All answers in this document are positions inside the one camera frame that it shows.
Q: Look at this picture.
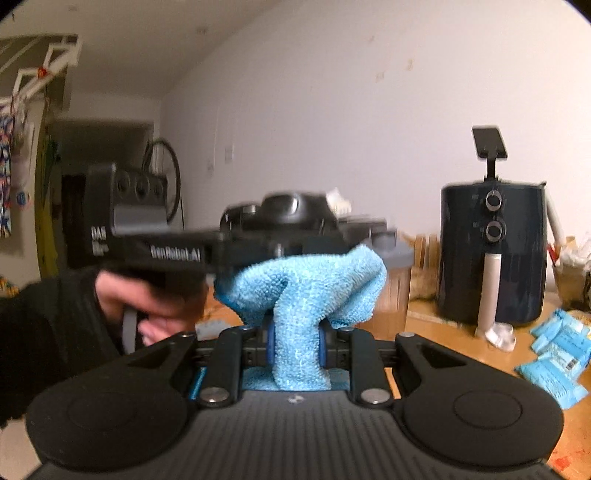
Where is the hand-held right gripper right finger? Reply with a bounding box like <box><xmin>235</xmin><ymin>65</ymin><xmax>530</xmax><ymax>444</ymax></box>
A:
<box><xmin>318</xmin><ymin>324</ymin><xmax>455</xmax><ymax>407</ymax></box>

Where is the wooden chair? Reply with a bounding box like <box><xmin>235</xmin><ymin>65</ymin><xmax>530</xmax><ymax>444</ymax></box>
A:
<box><xmin>402</xmin><ymin>233</ymin><xmax>439</xmax><ymax>269</ymax></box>

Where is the grey lid shaker bottle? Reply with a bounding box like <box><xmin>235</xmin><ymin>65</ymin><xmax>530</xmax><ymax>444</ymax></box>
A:
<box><xmin>367</xmin><ymin>228</ymin><xmax>415</xmax><ymax>326</ymax></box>

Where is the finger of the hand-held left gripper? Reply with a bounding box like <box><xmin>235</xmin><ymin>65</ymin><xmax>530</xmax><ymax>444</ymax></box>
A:
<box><xmin>217</xmin><ymin>228</ymin><xmax>356</xmax><ymax>280</ymax></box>

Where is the person's left hand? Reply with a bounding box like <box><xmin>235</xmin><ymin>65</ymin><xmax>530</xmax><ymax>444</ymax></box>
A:
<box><xmin>95</xmin><ymin>270</ymin><xmax>209</xmax><ymax>348</ymax></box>

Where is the dark blue air fryer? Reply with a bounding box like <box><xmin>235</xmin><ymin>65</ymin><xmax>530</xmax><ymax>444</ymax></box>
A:
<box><xmin>438</xmin><ymin>178</ymin><xmax>550</xmax><ymax>328</ymax></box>

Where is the colourful hanging cloth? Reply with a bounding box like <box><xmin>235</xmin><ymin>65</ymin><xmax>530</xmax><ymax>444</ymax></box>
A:
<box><xmin>0</xmin><ymin>104</ymin><xmax>20</xmax><ymax>237</ymax></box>

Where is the blue microfiber cloth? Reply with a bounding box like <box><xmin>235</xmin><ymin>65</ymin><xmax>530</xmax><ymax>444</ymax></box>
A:
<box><xmin>215</xmin><ymin>244</ymin><xmax>387</xmax><ymax>391</ymax></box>

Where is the black gradient water bottle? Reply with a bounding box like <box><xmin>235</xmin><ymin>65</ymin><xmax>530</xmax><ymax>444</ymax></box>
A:
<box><xmin>219</xmin><ymin>191</ymin><xmax>342</xmax><ymax>245</ymax></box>

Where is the blue wet wipe packet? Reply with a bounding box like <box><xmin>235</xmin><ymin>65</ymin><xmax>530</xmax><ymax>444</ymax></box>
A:
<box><xmin>536</xmin><ymin>337</ymin><xmax>591</xmax><ymax>371</ymax></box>
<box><xmin>530</xmin><ymin>309</ymin><xmax>591</xmax><ymax>352</ymax></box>
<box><xmin>515</xmin><ymin>357</ymin><xmax>589</xmax><ymax>409</ymax></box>

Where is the person's left forearm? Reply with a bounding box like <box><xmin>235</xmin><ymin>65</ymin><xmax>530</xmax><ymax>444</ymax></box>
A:
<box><xmin>0</xmin><ymin>268</ymin><xmax>126</xmax><ymax>425</ymax></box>

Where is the white plastic tube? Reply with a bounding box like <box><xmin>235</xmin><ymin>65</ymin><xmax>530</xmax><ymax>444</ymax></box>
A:
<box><xmin>545</xmin><ymin>194</ymin><xmax>565</xmax><ymax>266</ymax></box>

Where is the bicycle wheel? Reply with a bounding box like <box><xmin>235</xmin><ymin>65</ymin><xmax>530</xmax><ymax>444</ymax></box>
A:
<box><xmin>141</xmin><ymin>137</ymin><xmax>182</xmax><ymax>222</ymax></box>

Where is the black phone stand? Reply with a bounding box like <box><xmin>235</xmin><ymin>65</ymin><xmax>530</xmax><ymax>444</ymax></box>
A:
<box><xmin>472</xmin><ymin>124</ymin><xmax>509</xmax><ymax>181</ymax></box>

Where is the dark door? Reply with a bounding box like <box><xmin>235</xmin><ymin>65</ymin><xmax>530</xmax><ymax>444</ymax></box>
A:
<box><xmin>62</xmin><ymin>173</ymin><xmax>88</xmax><ymax>268</ymax></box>

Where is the tissue pack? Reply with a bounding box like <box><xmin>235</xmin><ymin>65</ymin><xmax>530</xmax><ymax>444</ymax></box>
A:
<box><xmin>325</xmin><ymin>187</ymin><xmax>354</xmax><ymax>215</ymax></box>

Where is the clear plastic food bag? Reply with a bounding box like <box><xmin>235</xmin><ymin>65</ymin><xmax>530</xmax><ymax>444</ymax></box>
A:
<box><xmin>411</xmin><ymin>268</ymin><xmax>438</xmax><ymax>301</ymax></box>

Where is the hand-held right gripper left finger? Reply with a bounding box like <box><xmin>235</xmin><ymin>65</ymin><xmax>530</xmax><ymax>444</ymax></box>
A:
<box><xmin>129</xmin><ymin>324</ymin><xmax>278</xmax><ymax>407</ymax></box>

